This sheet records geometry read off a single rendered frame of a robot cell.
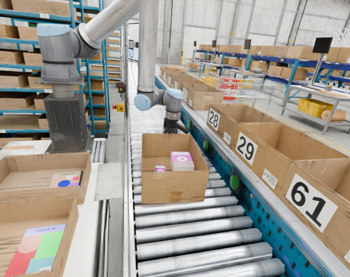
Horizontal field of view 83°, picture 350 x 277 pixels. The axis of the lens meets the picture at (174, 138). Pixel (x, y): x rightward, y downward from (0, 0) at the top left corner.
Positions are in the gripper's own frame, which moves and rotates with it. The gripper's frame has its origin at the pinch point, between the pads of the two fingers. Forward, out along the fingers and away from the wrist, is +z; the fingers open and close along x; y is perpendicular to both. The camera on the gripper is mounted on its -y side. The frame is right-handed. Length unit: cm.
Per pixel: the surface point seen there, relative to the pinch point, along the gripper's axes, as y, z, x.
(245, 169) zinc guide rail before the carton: -25.4, -8.7, 40.8
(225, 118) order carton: -28.6, -22.3, 7.5
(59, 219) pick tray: 55, 4, 47
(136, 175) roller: 24.5, 6.0, 19.2
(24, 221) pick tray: 67, 4, 46
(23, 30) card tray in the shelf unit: 110, -61, -98
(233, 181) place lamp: -21.0, -2.2, 40.6
